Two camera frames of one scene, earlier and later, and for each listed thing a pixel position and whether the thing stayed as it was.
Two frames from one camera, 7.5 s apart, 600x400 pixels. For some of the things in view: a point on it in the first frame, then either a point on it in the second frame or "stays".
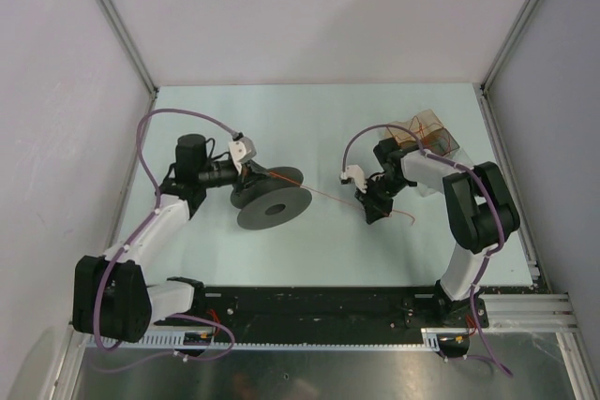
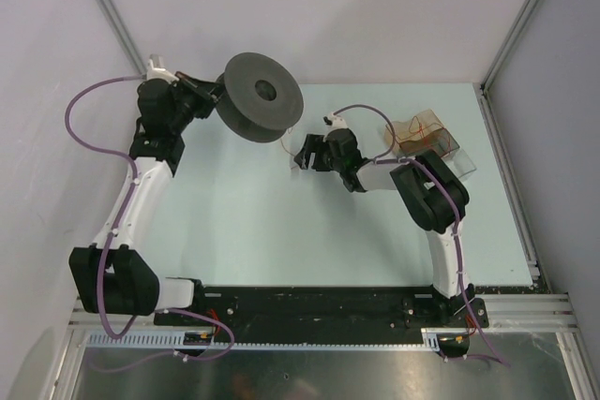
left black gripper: [249, 172] to [205, 92]
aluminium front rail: [545, 312] stays
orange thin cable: [338, 198] to [282, 143]
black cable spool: [274, 200] to [260, 98]
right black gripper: [374, 208] to [314, 143]
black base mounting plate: [333, 307] stays
